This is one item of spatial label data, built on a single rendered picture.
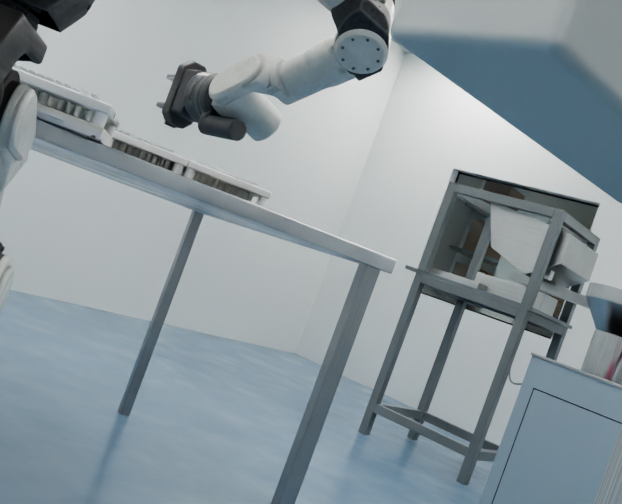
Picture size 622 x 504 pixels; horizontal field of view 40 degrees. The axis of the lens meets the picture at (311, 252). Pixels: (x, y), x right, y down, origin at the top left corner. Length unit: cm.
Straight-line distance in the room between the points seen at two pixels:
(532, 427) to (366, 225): 417
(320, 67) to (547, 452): 258
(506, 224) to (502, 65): 450
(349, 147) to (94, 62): 275
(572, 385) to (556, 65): 340
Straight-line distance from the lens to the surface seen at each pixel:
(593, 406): 360
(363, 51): 123
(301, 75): 133
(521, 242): 469
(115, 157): 172
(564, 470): 362
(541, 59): 24
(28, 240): 556
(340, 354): 197
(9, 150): 114
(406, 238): 729
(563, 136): 31
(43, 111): 168
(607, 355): 384
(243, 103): 139
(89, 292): 593
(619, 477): 31
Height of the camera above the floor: 77
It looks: 1 degrees up
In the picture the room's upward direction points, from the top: 20 degrees clockwise
